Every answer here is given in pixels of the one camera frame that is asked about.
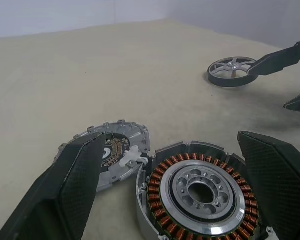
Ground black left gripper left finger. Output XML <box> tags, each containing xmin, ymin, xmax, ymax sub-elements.
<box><xmin>0</xmin><ymin>131</ymin><xmax>107</xmax><ymax>240</ymax></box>

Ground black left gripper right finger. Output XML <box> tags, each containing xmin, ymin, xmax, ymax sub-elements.
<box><xmin>236</xmin><ymin>130</ymin><xmax>300</xmax><ymax>240</ymax></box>

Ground silver stator housing copper coils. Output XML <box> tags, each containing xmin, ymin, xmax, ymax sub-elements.
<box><xmin>135</xmin><ymin>140</ymin><xmax>278</xmax><ymax>240</ymax></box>

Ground black rotor ring silver spokes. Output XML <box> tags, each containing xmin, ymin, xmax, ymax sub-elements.
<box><xmin>206</xmin><ymin>56</ymin><xmax>260</xmax><ymax>89</ymax></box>

